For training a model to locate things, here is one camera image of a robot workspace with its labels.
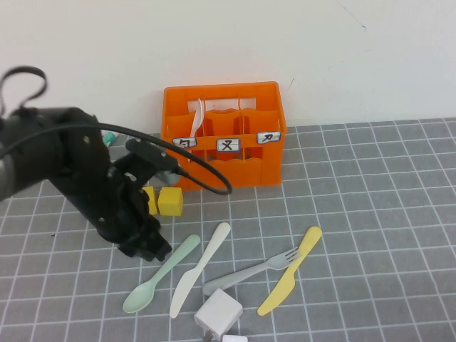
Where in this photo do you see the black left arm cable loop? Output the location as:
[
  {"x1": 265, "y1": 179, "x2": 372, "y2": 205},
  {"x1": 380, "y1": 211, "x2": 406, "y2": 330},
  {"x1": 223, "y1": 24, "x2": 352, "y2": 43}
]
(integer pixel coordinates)
[{"x1": 0, "y1": 66, "x2": 48, "y2": 118}]

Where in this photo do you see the orange plastic cutlery holder crate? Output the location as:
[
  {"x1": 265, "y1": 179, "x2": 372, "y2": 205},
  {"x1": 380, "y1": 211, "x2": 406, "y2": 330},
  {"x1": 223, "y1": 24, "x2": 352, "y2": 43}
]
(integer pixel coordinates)
[{"x1": 160, "y1": 81, "x2": 288, "y2": 190}]

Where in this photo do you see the paper label reading 刀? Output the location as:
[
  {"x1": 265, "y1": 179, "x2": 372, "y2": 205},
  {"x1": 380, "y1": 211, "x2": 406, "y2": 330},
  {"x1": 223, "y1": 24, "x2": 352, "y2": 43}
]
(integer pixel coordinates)
[{"x1": 256, "y1": 130, "x2": 282, "y2": 145}]

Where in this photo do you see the yellow foam cube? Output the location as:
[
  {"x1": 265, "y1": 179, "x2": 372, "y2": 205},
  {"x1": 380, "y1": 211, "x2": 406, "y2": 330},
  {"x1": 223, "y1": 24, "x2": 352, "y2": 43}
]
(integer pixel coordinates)
[
  {"x1": 142, "y1": 186, "x2": 159, "y2": 216},
  {"x1": 157, "y1": 187, "x2": 185, "y2": 217}
]

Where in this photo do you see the grey plastic fork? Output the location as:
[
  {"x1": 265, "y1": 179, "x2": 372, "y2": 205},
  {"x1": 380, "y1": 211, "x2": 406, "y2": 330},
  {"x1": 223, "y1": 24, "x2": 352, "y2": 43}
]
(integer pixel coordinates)
[{"x1": 202, "y1": 245, "x2": 303, "y2": 296}]

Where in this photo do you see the paper label reading 叉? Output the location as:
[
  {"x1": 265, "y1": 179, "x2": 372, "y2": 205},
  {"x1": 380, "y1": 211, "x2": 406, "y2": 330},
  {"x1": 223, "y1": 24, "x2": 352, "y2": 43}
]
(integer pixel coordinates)
[{"x1": 216, "y1": 138, "x2": 242, "y2": 152}]

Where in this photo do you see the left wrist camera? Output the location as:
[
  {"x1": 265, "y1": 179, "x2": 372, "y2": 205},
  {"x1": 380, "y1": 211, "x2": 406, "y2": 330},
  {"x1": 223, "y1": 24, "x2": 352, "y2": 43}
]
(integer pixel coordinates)
[{"x1": 125, "y1": 138, "x2": 181, "y2": 186}]

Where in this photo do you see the mint green plastic spoon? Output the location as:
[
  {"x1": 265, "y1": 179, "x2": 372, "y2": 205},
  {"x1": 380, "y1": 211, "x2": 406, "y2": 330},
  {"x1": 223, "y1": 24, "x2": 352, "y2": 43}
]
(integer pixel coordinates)
[{"x1": 123, "y1": 234, "x2": 202, "y2": 314}]

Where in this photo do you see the paper label reading 勺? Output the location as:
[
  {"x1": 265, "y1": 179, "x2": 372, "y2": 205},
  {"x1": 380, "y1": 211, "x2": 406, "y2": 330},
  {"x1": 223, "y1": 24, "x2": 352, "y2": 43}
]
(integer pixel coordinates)
[{"x1": 172, "y1": 137, "x2": 198, "y2": 149}]

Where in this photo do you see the grey grid table mat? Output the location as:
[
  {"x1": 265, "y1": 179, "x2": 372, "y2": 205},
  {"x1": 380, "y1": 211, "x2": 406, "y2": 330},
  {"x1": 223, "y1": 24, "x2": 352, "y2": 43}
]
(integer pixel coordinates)
[{"x1": 0, "y1": 117, "x2": 456, "y2": 342}]

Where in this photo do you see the black left camera cable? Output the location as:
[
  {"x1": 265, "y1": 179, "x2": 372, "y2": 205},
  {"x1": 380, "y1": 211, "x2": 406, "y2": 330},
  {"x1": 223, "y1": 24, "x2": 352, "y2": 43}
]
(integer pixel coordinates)
[{"x1": 0, "y1": 123, "x2": 233, "y2": 196}]

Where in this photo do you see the cream white plastic knife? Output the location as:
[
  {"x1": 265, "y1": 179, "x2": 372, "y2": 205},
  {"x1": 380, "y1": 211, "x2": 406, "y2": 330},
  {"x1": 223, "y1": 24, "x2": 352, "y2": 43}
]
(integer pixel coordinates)
[{"x1": 169, "y1": 222, "x2": 232, "y2": 318}]

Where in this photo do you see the large white charger plug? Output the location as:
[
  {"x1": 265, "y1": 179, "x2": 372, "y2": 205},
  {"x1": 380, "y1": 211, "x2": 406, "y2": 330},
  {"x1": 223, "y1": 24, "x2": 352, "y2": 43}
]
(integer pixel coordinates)
[{"x1": 194, "y1": 287, "x2": 244, "y2": 341}]

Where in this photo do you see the pale pink plastic spoon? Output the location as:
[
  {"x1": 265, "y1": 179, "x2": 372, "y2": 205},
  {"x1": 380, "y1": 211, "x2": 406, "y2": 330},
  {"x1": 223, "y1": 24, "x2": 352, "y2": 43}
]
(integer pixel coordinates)
[{"x1": 190, "y1": 98, "x2": 206, "y2": 139}]

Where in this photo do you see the yellow plastic knife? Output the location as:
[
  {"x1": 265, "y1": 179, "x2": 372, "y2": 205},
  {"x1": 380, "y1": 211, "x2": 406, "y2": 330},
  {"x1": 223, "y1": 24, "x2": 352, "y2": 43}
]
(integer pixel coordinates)
[{"x1": 256, "y1": 225, "x2": 323, "y2": 316}]

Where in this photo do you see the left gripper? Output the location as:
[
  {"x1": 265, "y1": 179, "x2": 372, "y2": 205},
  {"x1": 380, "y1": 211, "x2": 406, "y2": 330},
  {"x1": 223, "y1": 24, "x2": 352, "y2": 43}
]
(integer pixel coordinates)
[{"x1": 53, "y1": 167, "x2": 174, "y2": 261}]

